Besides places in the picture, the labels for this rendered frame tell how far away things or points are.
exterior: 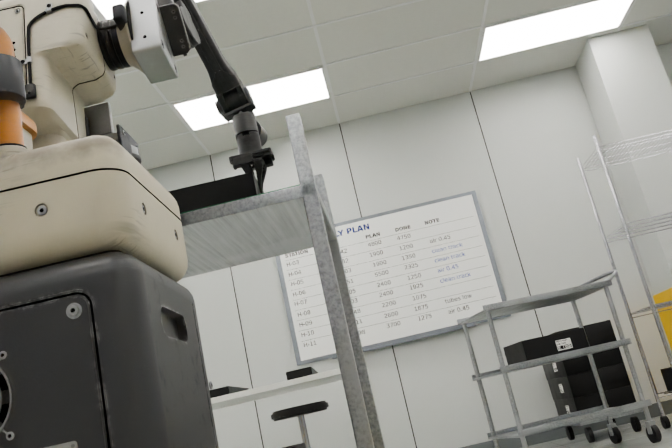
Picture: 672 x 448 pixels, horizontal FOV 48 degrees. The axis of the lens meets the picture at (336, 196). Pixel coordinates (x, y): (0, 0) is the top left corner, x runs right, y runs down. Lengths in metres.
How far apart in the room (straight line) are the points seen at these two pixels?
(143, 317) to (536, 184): 6.04
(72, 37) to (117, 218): 0.55
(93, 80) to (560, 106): 5.88
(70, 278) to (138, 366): 0.11
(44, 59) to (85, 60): 0.06
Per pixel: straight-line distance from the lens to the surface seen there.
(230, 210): 1.52
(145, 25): 1.30
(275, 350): 6.42
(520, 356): 4.64
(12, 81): 0.84
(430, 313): 6.33
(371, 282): 6.37
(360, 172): 6.62
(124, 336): 0.72
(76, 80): 1.32
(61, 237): 0.76
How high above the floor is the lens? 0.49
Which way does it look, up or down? 16 degrees up
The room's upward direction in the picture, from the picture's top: 13 degrees counter-clockwise
